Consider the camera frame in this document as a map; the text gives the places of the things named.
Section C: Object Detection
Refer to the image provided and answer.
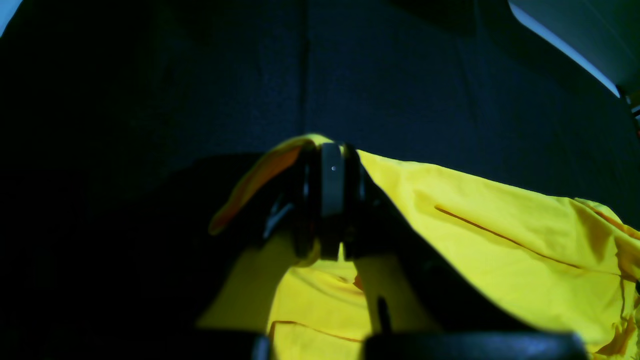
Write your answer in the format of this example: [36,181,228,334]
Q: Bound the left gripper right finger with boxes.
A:
[343,143,431,260]

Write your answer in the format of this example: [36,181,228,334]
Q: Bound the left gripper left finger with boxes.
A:
[262,142,346,261]

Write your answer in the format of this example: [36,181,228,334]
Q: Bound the yellow t-shirt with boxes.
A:
[197,134,639,360]

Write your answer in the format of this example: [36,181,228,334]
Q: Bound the black table cloth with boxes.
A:
[1,0,639,360]

